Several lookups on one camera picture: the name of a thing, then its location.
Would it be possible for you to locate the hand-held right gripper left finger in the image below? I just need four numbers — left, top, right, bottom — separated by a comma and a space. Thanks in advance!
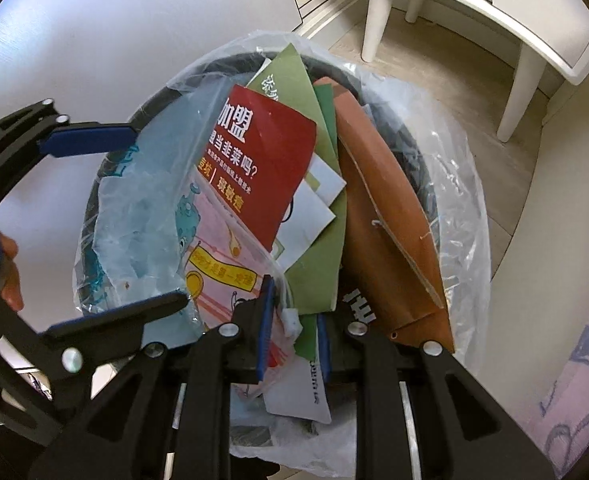
28, 274, 276, 480

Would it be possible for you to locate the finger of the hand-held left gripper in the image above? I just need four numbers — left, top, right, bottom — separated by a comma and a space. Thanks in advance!
0, 285, 191, 441
0, 97, 138, 218

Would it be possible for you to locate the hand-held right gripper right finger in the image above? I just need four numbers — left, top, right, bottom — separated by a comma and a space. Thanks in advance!
315, 312, 560, 480

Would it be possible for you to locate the green flyer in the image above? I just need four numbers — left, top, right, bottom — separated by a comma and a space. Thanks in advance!
247, 42, 350, 313

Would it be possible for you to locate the white paper sheet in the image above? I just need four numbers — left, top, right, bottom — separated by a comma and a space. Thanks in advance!
274, 152, 347, 271

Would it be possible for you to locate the brown flyer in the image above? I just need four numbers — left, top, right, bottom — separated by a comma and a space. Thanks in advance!
314, 76, 456, 356

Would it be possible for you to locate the clear plastic bin liner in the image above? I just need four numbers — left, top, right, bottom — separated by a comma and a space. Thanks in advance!
72, 27, 492, 480

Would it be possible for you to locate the black trash bin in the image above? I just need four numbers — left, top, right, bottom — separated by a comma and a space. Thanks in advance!
82, 50, 445, 441

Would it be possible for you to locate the person's left hand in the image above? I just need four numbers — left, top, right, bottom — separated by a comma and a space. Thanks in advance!
0, 234, 25, 312

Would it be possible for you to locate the pink printed packet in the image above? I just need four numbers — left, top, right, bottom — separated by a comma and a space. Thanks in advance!
174, 167, 295, 376

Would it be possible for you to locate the pale blue plastic bag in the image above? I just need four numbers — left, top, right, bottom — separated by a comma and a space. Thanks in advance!
92, 145, 210, 351

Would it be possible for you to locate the beige bed base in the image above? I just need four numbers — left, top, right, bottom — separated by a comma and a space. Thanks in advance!
484, 75, 589, 376

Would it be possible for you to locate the purple printed blanket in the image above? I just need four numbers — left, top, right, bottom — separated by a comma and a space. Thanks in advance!
537, 45, 589, 480

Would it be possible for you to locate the white nightstand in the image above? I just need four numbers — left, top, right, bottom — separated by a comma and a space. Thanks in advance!
331, 0, 589, 143

